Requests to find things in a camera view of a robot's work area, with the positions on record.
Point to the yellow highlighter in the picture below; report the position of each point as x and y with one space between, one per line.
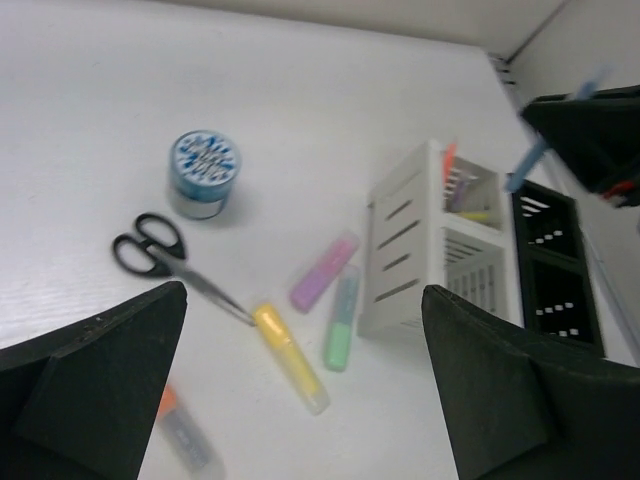
293 362

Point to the white slotted pen holder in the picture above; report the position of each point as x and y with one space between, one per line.
415 241

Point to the blue pen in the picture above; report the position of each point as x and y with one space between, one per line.
577 128

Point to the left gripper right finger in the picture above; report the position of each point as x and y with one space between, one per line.
521 405

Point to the orange capped glue stick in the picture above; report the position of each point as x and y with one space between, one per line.
191 446

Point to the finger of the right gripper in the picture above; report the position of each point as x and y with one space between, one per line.
622 105

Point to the purple highlighter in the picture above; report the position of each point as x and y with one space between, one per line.
314 282

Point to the black handled scissors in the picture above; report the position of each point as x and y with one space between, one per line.
168 260

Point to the green highlighter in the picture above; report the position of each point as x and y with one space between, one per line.
339 332

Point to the orange neon pen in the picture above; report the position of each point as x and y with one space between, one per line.
448 158

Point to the blue lidded jar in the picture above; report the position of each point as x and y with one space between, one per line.
203 166

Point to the grey purple pen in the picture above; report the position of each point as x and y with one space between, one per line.
456 198

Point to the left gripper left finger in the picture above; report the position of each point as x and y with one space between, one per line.
80 401

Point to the black slotted pen holder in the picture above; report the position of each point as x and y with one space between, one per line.
556 292

